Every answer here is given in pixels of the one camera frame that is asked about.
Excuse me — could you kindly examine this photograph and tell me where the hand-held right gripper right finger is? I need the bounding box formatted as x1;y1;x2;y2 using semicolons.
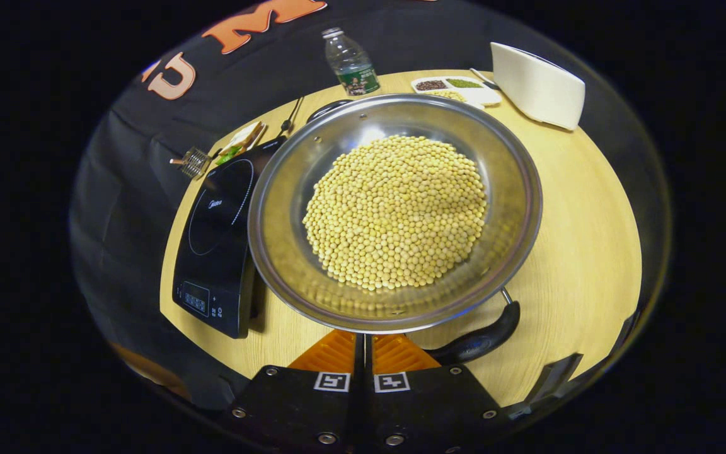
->
364;333;515;454

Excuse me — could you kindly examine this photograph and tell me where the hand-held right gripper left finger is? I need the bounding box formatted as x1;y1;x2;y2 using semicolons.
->
221;329;365;454

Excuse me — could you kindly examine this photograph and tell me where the black induction cooktop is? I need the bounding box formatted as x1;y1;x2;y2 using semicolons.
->
172;136;288;339

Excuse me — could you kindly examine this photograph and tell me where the steel pot with black handles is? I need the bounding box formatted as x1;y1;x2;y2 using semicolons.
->
248;93;543;367

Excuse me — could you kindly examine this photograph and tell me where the pile of yellow soybeans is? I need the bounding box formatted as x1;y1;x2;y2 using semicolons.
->
302;135;488;292

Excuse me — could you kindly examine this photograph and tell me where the sandwich with lettuce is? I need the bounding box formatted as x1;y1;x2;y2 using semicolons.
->
215;122;268;166

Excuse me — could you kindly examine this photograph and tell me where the small white plate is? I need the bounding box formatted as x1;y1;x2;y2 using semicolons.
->
246;124;270;152

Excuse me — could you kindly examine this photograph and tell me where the white divided dish of beans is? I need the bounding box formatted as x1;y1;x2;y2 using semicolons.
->
411;76;502;109

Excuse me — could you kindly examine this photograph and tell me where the white spoon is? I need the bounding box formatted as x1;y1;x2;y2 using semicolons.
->
470;67;501;91

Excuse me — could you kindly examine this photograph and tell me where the white box-shaped appliance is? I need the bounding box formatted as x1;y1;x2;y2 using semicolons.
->
490;42;586;131

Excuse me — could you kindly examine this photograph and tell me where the clear plastic water bottle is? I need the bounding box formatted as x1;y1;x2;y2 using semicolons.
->
322;27;381;97

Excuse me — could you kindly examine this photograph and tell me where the black power cable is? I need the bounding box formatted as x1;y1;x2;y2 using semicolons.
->
279;96;305;137

